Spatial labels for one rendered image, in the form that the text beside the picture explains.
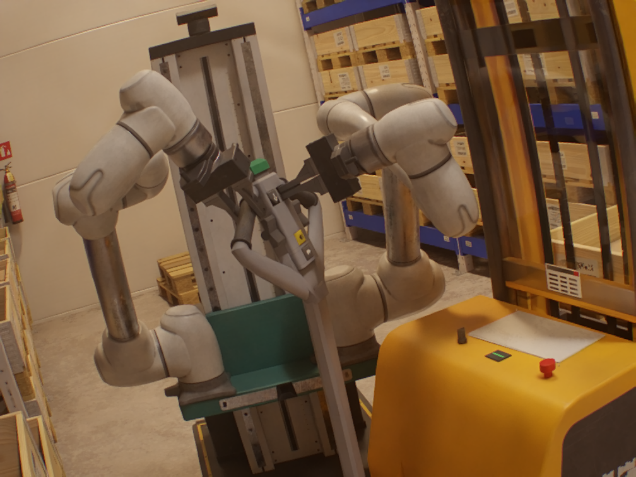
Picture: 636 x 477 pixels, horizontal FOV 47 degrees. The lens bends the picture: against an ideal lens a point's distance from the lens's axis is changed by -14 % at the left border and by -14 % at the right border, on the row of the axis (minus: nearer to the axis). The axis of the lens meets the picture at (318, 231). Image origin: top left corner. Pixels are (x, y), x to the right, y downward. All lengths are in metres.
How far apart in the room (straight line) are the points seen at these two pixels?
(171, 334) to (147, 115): 1.04
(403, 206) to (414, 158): 0.72
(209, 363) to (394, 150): 1.05
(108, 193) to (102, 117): 5.62
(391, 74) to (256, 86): 3.51
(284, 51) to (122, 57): 1.54
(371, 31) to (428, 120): 4.54
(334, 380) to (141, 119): 0.72
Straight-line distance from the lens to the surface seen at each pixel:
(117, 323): 2.32
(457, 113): 5.36
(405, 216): 2.37
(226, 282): 2.63
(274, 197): 1.73
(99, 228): 2.09
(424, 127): 1.61
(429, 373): 1.99
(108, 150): 1.49
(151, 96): 1.51
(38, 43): 7.11
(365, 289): 2.47
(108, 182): 1.49
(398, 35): 5.79
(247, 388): 2.49
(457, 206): 1.66
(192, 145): 1.56
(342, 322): 2.47
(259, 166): 1.76
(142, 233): 7.21
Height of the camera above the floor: 1.60
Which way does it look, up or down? 11 degrees down
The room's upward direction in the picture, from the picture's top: 12 degrees counter-clockwise
